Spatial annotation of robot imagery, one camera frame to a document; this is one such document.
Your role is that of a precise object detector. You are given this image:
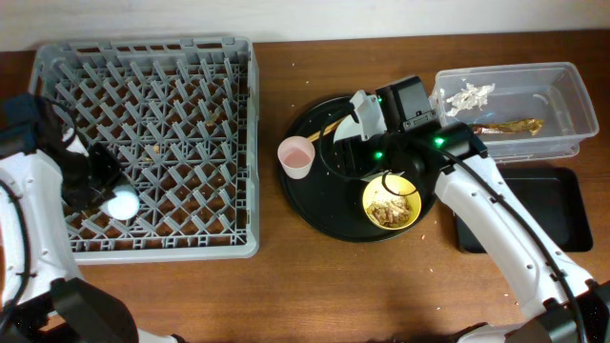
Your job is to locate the wooden chopstick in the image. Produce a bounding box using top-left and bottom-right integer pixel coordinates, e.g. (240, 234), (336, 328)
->
(308, 119), (342, 142)

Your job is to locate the blue plastic cup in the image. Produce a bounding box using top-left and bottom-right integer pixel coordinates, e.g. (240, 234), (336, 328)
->
(100, 184), (140, 220)

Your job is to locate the pink plastic cup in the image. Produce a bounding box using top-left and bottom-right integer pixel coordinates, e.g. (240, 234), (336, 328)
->
(277, 136), (315, 179)

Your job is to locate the yellow bowl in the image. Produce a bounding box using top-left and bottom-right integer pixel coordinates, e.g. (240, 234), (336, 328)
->
(362, 172), (423, 231)

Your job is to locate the food scraps and rice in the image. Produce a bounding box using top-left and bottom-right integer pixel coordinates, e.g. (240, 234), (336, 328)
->
(366, 191), (412, 229)

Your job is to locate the white tissue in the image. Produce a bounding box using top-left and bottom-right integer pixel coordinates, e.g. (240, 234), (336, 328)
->
(445, 83), (496, 117)

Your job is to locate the brown snack wrapper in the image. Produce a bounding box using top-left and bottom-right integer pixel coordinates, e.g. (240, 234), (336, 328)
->
(470, 118), (544, 135)

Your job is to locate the grey round plate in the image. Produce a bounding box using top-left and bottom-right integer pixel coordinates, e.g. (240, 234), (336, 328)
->
(334, 115), (368, 143)

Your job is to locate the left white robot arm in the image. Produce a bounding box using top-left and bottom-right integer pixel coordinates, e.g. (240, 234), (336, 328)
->
(1, 92), (182, 342)

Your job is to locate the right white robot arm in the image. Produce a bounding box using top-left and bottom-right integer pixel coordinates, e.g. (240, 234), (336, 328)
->
(334, 122), (609, 342)

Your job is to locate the grey plastic dishwasher rack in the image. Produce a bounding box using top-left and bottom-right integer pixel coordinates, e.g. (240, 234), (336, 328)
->
(30, 37), (259, 265)

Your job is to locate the clear plastic waste bin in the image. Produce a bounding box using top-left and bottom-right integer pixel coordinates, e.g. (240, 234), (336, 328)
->
(429, 62), (600, 163)

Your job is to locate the round black serving tray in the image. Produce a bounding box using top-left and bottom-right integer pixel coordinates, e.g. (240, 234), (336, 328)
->
(278, 95), (437, 243)

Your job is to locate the black rectangular tray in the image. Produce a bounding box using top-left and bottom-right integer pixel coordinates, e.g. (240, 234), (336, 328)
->
(455, 166), (594, 253)

